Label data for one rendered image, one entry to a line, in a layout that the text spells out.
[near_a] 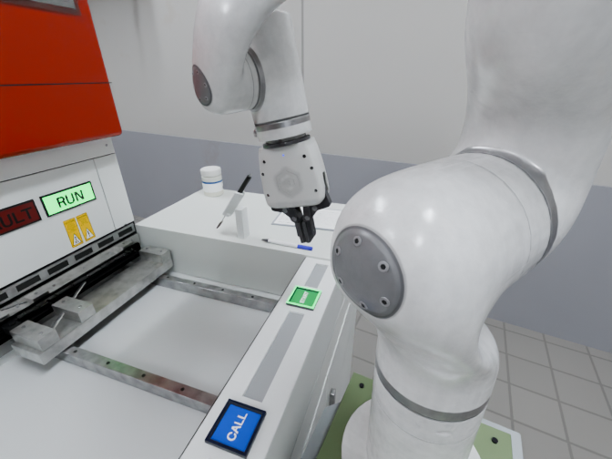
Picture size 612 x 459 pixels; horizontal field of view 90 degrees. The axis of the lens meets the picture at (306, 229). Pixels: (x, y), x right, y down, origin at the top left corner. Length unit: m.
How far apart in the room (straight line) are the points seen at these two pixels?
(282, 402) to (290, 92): 0.42
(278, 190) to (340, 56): 1.53
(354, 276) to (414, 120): 1.68
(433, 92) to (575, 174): 1.56
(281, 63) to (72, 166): 0.60
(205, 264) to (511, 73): 0.82
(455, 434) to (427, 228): 0.25
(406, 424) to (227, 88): 0.42
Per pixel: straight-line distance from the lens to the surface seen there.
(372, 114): 1.90
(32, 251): 0.87
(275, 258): 0.78
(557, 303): 2.22
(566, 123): 0.28
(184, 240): 0.92
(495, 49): 0.24
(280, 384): 0.49
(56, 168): 0.88
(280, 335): 0.55
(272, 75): 0.44
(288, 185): 0.48
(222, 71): 0.39
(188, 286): 0.90
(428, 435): 0.39
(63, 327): 0.85
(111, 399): 0.74
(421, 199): 0.19
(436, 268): 0.19
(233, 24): 0.37
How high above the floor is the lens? 1.35
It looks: 27 degrees down
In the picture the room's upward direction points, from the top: straight up
